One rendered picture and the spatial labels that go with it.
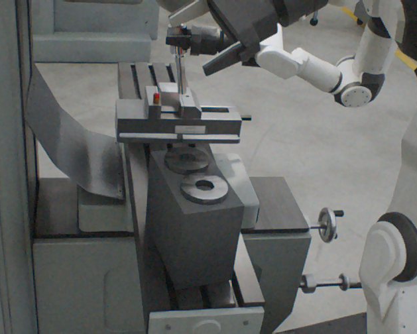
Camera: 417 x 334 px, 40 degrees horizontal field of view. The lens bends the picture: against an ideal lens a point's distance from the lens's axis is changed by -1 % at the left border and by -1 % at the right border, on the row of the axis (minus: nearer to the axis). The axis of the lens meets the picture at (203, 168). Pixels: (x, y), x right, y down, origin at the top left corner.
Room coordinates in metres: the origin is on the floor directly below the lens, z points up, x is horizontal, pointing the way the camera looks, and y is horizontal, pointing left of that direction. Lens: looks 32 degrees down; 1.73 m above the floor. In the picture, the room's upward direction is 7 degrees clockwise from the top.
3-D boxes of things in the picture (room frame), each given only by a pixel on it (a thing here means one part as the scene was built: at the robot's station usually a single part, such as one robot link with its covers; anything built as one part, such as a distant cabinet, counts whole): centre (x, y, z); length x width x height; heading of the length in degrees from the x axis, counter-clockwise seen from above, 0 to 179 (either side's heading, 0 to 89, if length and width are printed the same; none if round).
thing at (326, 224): (1.51, -0.38, 0.63); 0.16 x 0.12 x 0.12; 103
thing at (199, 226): (0.95, 0.01, 1.03); 0.22 x 0.12 x 0.20; 24
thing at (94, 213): (1.40, 0.10, 0.79); 0.50 x 0.35 x 0.12; 103
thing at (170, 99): (1.47, 0.12, 1.03); 0.06 x 0.05 x 0.06; 13
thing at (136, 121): (1.48, 0.09, 0.98); 0.35 x 0.15 x 0.11; 103
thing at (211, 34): (1.40, 0.01, 1.23); 0.13 x 0.12 x 0.10; 4
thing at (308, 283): (1.38, -0.45, 0.51); 0.22 x 0.06 x 0.06; 103
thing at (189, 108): (1.48, 0.06, 1.02); 0.12 x 0.06 x 0.04; 13
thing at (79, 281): (1.40, 0.08, 0.43); 0.80 x 0.30 x 0.60; 103
